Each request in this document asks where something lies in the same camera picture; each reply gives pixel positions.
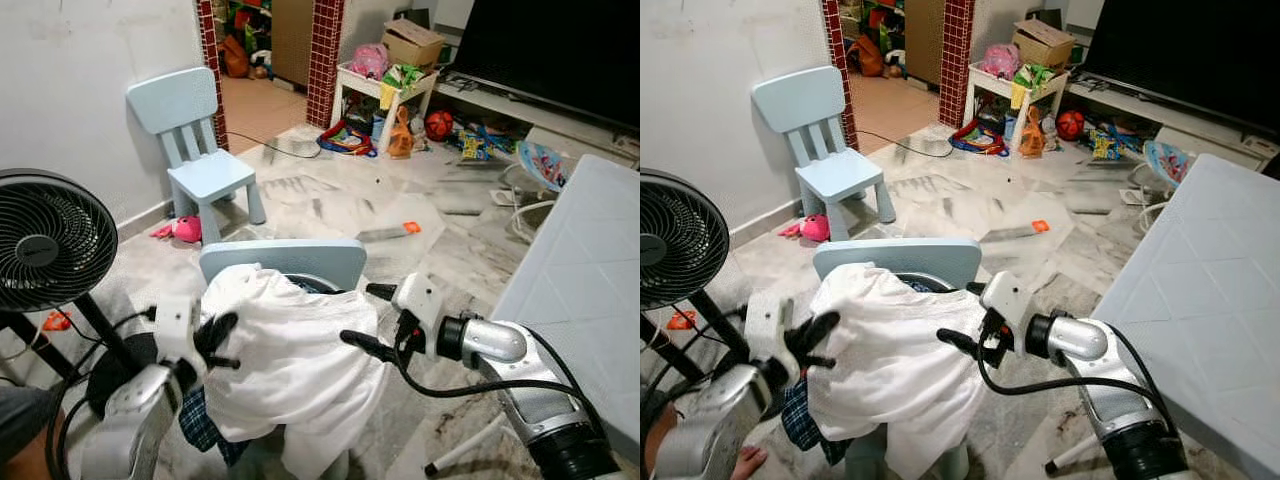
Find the pink bag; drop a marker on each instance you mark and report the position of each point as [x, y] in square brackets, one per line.
[1000, 60]
[368, 60]

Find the cardboard box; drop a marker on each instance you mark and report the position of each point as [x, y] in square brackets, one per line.
[1045, 45]
[415, 45]

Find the white side table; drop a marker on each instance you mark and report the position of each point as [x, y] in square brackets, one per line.
[972, 95]
[338, 95]

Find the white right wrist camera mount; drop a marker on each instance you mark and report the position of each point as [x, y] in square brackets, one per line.
[418, 298]
[1005, 295]

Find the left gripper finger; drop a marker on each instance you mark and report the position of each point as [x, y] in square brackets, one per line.
[218, 330]
[815, 332]

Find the green toy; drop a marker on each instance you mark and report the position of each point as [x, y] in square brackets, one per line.
[402, 78]
[1033, 77]

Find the white shirt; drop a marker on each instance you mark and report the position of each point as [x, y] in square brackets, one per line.
[290, 370]
[900, 380]

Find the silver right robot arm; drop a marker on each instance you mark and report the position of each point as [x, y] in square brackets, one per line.
[1080, 335]
[500, 340]

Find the black standing fan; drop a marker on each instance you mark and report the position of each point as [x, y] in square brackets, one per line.
[680, 240]
[50, 240]

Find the small orange object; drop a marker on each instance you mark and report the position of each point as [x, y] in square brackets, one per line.
[57, 320]
[682, 320]

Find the pink toy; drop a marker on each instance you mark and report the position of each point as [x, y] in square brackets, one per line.
[185, 229]
[813, 228]

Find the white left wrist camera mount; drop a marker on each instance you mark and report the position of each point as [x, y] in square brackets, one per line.
[768, 325]
[175, 325]

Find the orange toy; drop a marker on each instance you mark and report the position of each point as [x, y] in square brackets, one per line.
[401, 135]
[1034, 135]

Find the light blue kids chair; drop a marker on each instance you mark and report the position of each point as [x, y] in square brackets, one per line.
[900, 262]
[840, 178]
[215, 180]
[300, 262]

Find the white television stand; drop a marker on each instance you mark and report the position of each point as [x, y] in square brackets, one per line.
[570, 140]
[1200, 140]

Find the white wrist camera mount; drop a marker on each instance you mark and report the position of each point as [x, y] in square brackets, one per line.
[768, 325]
[175, 325]
[1005, 295]
[418, 298]

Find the black television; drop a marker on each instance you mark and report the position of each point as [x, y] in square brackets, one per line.
[560, 50]
[1190, 50]

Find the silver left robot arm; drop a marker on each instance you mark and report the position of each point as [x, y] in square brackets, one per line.
[720, 430]
[130, 420]

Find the colourful paddle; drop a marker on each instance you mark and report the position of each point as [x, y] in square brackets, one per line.
[545, 165]
[1168, 162]

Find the blue plaid cloth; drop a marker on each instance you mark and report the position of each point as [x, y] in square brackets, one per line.
[200, 425]
[800, 420]

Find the white folding table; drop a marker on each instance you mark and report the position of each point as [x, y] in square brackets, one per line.
[1200, 300]
[580, 280]

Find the colourful hoops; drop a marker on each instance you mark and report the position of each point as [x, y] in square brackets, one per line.
[978, 140]
[345, 140]

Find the white stick orange tip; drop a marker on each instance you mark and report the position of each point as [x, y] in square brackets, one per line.
[412, 227]
[1040, 226]

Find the red ball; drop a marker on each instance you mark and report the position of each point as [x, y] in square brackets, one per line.
[1071, 125]
[439, 125]

